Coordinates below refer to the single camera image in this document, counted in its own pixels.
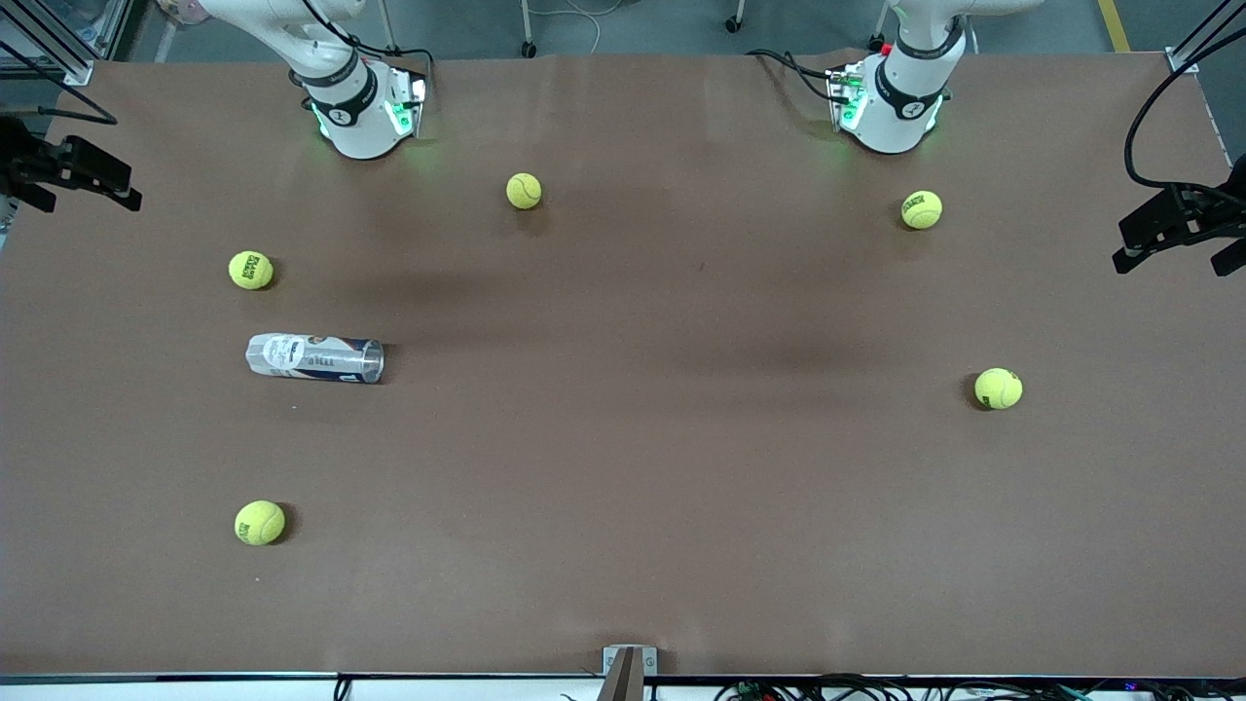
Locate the black right arm base cable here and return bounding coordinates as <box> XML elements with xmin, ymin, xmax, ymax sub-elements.
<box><xmin>302</xmin><ymin>0</ymin><xmax>436</xmax><ymax>79</ymax></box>

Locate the black arm base cable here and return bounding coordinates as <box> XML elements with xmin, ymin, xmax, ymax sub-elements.
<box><xmin>746</xmin><ymin>49</ymin><xmax>840</xmax><ymax>104</ymax></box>
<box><xmin>302</xmin><ymin>0</ymin><xmax>436</xmax><ymax>79</ymax></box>

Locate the white floor cable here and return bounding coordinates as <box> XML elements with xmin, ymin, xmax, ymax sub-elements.
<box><xmin>531</xmin><ymin>0</ymin><xmax>605</xmax><ymax>55</ymax></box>

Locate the brown table cover sheet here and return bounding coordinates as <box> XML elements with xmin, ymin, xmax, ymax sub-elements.
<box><xmin>0</xmin><ymin>51</ymin><xmax>1246</xmax><ymax>678</ymax></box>

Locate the black left arm base cable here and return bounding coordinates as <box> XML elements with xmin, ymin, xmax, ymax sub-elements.
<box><xmin>746</xmin><ymin>49</ymin><xmax>840</xmax><ymax>104</ymax></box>

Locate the clear tennis ball can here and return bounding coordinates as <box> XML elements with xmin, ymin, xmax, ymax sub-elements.
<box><xmin>245</xmin><ymin>333</ymin><xmax>385</xmax><ymax>385</ymax></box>

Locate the black cable tangle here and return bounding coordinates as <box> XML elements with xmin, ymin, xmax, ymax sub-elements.
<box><xmin>715</xmin><ymin>672</ymin><xmax>1246</xmax><ymax>701</ymax></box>

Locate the grey metal camera mount bracket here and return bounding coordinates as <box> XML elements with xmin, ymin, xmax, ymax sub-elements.
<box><xmin>603</xmin><ymin>646</ymin><xmax>658</xmax><ymax>701</ymax></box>

